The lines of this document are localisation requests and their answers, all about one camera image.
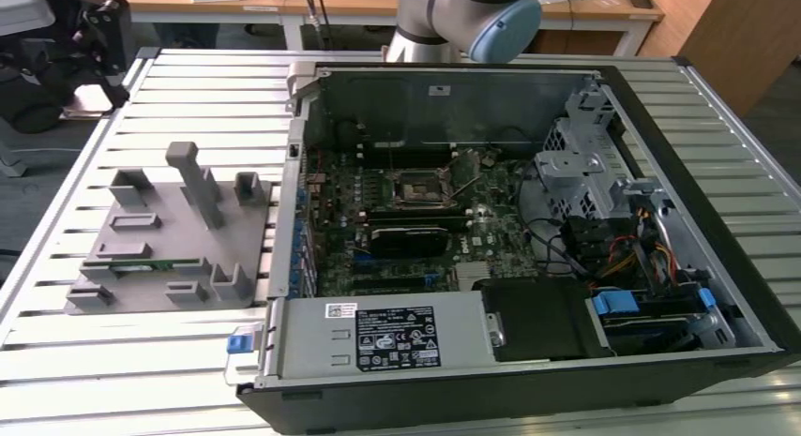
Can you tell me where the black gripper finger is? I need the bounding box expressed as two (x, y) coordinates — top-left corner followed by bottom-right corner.
(83, 0), (134, 111)

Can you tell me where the metal socket cover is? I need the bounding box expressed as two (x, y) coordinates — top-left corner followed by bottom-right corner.
(448, 149), (485, 194)

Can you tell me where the thin metal locking lever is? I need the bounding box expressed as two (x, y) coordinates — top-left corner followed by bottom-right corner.
(453, 174), (489, 199)

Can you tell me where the cpu socket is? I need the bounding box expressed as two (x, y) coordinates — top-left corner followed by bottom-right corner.
(386, 167), (453, 211)

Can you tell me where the black round bin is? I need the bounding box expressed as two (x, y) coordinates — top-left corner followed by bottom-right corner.
(0, 79), (69, 135)

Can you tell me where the long wooden desk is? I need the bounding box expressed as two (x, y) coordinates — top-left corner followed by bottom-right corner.
(125, 0), (667, 57)

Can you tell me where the grey metal stand foot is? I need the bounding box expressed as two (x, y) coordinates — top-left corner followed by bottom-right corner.
(0, 138), (30, 178)

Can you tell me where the grey case release latch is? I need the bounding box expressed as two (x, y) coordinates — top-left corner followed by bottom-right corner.
(286, 60), (333, 114)

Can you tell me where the grey parts rack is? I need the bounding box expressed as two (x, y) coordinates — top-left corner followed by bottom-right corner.
(65, 140), (277, 316)

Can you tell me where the green ram stick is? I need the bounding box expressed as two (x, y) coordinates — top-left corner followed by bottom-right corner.
(82, 257), (208, 272)

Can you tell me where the black ram slot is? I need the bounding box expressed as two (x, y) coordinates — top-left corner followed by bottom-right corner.
(360, 155), (459, 169)
(370, 218), (472, 229)
(357, 143), (457, 157)
(368, 208), (469, 219)

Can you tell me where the black graphics card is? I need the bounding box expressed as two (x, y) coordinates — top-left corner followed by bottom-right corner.
(368, 224), (452, 260)

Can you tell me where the black expansion slot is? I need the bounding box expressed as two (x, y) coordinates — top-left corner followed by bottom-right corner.
(350, 276), (429, 291)

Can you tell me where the silver power supply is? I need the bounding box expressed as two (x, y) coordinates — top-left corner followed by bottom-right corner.
(266, 293), (507, 380)

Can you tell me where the green motherboard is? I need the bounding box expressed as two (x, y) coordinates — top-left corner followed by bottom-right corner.
(304, 144), (552, 299)

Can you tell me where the silver chipset heatsink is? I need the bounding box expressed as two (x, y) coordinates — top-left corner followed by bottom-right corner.
(455, 261), (495, 287)

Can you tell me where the silver drive cage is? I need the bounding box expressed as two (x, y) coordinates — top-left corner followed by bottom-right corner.
(532, 89), (659, 221)

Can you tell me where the black plastic cover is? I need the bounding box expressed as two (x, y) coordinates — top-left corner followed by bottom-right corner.
(471, 276), (613, 363)

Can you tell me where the black pc case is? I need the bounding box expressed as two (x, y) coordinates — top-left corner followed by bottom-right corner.
(234, 55), (801, 436)

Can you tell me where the blue disk carrier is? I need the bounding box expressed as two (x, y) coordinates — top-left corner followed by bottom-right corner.
(591, 289), (641, 318)

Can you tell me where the wooden cabinet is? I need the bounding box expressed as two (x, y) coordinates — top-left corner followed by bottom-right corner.
(637, 0), (801, 119)

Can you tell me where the black hard disk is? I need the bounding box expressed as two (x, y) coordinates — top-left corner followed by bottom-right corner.
(599, 313), (707, 357)

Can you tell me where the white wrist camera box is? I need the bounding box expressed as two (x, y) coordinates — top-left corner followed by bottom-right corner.
(0, 0), (57, 35)

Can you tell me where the thin arm base cable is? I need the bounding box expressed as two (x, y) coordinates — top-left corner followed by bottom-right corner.
(304, 0), (332, 47)

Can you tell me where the black round cable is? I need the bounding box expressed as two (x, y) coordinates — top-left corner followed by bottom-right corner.
(524, 218), (593, 280)

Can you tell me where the orange yellow wire bundle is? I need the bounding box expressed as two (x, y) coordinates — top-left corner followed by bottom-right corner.
(597, 209), (684, 290)

